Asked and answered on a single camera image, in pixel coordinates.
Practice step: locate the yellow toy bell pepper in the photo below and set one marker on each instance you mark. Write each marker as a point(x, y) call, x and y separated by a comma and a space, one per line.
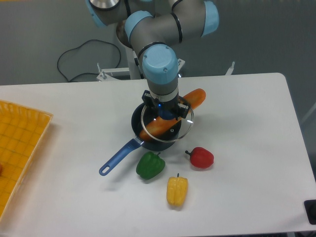
point(176, 192)

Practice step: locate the green toy bell pepper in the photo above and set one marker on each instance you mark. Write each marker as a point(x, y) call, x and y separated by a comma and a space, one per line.
point(150, 165)

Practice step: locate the glass pot lid blue knob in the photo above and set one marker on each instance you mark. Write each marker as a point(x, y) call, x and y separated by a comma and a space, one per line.
point(181, 131)

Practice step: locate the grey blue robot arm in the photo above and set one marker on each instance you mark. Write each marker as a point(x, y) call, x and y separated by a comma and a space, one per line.
point(159, 62)

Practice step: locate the yellow woven basket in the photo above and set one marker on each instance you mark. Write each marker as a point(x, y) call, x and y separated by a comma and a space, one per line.
point(21, 131)

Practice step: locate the orange toy baguette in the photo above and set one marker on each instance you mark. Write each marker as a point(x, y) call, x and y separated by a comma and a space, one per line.
point(195, 97)

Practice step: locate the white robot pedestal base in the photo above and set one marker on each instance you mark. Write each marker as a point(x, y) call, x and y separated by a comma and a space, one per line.
point(133, 71)

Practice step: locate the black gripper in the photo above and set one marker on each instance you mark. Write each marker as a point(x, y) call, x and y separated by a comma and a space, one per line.
point(179, 110)

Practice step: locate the red toy bell pepper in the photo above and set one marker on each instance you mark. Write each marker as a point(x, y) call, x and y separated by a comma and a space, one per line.
point(201, 157)

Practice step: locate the black corner device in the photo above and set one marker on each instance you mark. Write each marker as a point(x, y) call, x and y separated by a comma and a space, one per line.
point(310, 208)

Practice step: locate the dark blue saucepan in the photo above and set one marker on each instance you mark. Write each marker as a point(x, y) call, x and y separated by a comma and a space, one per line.
point(133, 144)

